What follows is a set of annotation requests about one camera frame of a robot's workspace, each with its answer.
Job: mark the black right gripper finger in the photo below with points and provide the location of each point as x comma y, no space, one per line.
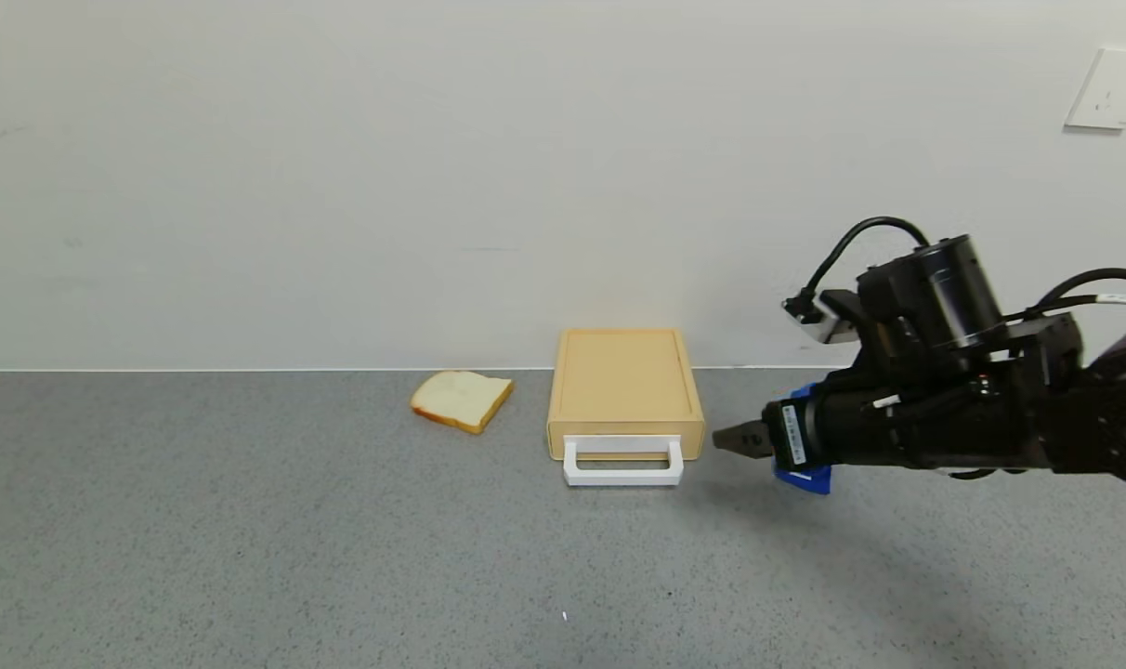
747,445
753,426

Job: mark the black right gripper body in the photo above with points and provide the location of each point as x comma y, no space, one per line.
792,434

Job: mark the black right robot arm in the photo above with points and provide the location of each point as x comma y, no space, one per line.
1102,418

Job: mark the yellow drawer cabinet case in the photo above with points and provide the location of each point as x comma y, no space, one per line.
623,376

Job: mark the blue rolled cloth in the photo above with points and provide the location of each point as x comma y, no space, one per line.
809,483

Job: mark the white bread slice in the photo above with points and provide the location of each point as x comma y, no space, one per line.
459,398

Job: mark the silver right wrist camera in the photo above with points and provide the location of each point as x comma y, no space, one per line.
818,321

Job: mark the white wall outlet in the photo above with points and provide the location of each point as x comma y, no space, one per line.
1113,88

